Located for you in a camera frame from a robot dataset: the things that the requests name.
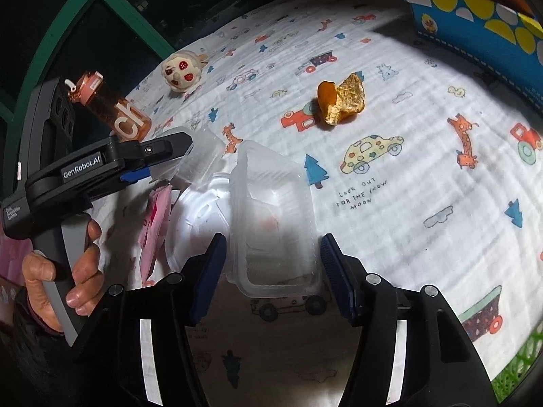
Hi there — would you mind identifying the small clear plastic tub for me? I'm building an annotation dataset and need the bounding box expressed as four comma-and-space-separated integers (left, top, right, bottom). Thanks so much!
163, 126, 225, 185

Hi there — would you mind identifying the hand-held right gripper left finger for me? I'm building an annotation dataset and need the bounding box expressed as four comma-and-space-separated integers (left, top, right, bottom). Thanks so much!
74, 233, 227, 407

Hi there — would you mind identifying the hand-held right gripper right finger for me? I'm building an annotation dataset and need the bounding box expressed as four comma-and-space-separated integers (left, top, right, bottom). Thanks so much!
320, 234, 495, 407

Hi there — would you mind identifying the person's left forearm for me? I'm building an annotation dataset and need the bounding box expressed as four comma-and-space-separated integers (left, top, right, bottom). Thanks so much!
0, 301, 86, 407

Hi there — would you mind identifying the white round lid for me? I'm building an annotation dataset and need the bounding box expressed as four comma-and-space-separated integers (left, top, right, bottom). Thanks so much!
165, 172, 238, 280

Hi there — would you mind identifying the printed white blanket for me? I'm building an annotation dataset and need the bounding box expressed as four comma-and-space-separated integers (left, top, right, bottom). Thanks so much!
91, 0, 543, 407

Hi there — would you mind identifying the blue patterned tissue box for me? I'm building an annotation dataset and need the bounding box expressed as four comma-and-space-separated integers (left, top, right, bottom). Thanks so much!
399, 0, 543, 115

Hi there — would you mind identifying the pink cloth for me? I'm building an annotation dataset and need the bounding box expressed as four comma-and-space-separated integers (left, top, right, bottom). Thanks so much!
0, 237, 30, 306

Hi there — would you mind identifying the pink striped packet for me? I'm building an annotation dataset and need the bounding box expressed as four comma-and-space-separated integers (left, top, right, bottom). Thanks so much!
138, 187, 172, 287

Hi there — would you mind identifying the cream toy ball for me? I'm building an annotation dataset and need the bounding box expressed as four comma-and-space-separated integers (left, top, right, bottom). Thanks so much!
161, 50, 208, 93

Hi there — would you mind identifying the yellow orange peel piece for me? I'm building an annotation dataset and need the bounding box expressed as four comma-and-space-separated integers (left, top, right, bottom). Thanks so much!
324, 73, 366, 127

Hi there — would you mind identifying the smooth orange peel piece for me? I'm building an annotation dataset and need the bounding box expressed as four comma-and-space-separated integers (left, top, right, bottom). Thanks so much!
317, 80, 340, 113

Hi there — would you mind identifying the person's left hand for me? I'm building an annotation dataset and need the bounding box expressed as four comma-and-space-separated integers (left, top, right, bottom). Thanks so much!
22, 219, 103, 334

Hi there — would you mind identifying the orange water bottle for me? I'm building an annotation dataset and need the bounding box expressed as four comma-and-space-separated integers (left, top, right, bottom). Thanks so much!
63, 72, 152, 142

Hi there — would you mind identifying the clear rectangular plastic container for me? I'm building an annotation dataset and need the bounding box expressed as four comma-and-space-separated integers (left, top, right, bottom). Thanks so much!
227, 140, 323, 299

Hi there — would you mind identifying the green plastic basket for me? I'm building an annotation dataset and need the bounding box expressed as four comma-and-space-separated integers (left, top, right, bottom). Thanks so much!
494, 335, 543, 405

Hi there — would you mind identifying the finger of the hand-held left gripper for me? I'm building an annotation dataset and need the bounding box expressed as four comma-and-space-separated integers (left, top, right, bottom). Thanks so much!
119, 168, 155, 184
111, 132, 194, 171

